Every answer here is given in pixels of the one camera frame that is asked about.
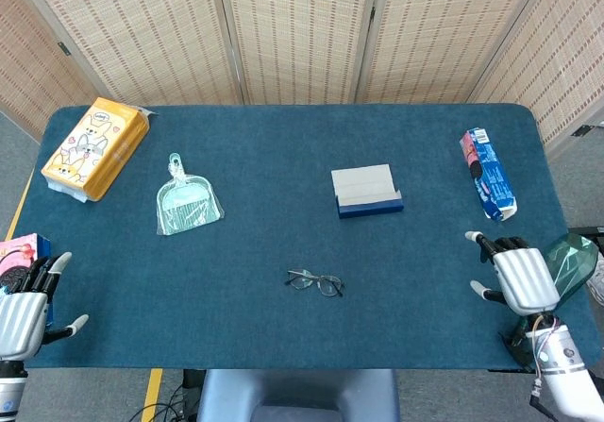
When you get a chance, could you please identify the pink Oreo cookie box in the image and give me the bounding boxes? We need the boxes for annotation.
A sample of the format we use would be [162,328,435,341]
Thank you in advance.
[0,232,54,329]

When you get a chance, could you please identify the woven folding screen panel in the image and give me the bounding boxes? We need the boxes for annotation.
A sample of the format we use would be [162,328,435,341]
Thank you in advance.
[466,0,604,159]
[8,0,246,107]
[0,0,91,143]
[214,0,381,107]
[356,0,551,107]

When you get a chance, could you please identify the teal dustpan brush set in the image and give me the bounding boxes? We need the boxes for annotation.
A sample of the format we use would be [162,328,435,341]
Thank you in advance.
[155,152,226,237]

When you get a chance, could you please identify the blue felt table cover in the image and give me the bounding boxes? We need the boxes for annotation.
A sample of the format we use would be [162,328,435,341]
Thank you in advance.
[11,104,596,371]

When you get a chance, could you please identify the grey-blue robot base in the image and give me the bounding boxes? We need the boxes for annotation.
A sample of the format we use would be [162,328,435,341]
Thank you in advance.
[196,368,401,422]

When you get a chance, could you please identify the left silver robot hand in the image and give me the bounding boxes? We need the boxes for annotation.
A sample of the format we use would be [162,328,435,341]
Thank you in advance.
[0,250,90,362]

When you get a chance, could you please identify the black equipment base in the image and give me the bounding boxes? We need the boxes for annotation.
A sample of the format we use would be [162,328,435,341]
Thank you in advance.
[568,226,604,248]

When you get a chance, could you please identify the black floor cables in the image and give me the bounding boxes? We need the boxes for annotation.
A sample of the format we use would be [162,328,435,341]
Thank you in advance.
[126,379,199,422]

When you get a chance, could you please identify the blue Oreo cookie box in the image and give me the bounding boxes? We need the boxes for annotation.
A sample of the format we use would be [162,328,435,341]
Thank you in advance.
[460,127,520,223]

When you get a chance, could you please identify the blue glasses case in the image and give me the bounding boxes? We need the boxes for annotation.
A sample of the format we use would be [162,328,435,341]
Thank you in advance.
[329,162,405,220]

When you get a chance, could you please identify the green glass vase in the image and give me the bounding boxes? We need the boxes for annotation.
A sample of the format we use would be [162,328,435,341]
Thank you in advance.
[542,232,599,300]

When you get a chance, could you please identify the grey white sneaker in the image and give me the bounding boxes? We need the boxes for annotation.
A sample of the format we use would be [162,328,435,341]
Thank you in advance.
[586,251,604,306]

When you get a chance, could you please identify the yellow corgi tissue pack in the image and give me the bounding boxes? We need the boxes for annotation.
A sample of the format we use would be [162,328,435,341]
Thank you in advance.
[41,96,152,204]

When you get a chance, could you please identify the black table leg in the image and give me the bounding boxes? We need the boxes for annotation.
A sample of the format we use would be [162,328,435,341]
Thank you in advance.
[182,368,205,422]

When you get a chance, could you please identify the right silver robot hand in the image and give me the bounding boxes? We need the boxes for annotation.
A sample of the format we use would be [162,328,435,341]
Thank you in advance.
[464,230,562,317]

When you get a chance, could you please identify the black eyeglasses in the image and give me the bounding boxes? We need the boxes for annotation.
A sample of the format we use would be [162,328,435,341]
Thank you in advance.
[285,269,345,299]

